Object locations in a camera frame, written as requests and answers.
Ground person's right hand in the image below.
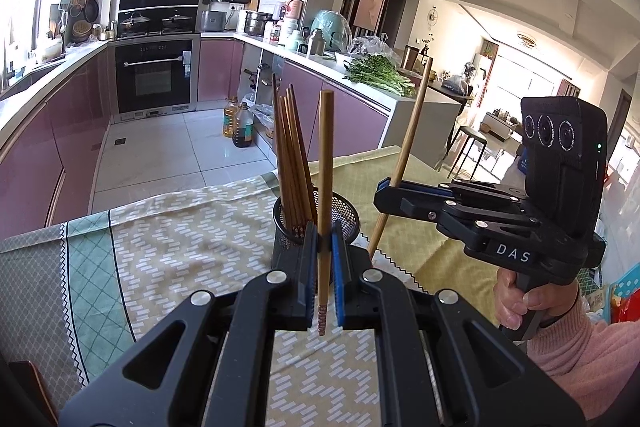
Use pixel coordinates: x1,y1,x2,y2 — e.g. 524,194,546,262
494,264,582,333

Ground steel stock pot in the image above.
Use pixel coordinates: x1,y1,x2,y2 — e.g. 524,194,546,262
244,11,273,38

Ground brown wooden chair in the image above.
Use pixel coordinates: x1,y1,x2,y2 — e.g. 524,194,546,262
0,359,56,427

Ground beige green patterned tablecloth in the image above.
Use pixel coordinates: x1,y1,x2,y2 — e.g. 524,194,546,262
0,157,501,427

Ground black built-in oven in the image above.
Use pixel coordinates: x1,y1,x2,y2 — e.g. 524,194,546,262
114,39,195,114

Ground teal air fryer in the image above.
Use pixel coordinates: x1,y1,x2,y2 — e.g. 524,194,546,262
311,9,351,52

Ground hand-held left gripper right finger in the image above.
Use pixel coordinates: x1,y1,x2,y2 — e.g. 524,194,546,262
330,222,586,427

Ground black integrated stove hood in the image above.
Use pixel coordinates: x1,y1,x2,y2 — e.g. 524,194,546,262
117,0,202,40

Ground plain yellow-green tablecloth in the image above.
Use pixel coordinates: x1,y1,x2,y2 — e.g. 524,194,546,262
307,146,501,308

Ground black stool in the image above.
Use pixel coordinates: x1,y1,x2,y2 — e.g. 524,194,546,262
447,126,488,180

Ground clear plastic bag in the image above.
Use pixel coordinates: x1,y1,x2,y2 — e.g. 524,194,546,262
350,36,396,60

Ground bundle of green vegetables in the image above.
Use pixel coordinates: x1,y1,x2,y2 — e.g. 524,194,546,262
344,54,417,98

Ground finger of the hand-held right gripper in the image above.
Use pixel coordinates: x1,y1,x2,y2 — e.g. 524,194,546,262
377,177,529,204
373,192,539,249

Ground purple kitchen cabinets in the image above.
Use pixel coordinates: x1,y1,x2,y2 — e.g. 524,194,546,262
0,38,391,240

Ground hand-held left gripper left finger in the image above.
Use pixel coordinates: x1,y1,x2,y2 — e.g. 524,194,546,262
59,222,319,427

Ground pink wall painting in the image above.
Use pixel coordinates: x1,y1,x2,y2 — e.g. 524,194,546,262
352,0,386,28

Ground dark sauce bottle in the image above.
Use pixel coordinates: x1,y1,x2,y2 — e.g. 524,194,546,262
232,102,255,148

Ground black mesh utensil holder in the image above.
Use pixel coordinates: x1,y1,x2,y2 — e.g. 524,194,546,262
271,192,360,270

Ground person's right forearm pink sleeve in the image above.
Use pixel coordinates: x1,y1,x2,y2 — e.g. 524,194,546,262
525,292,640,423

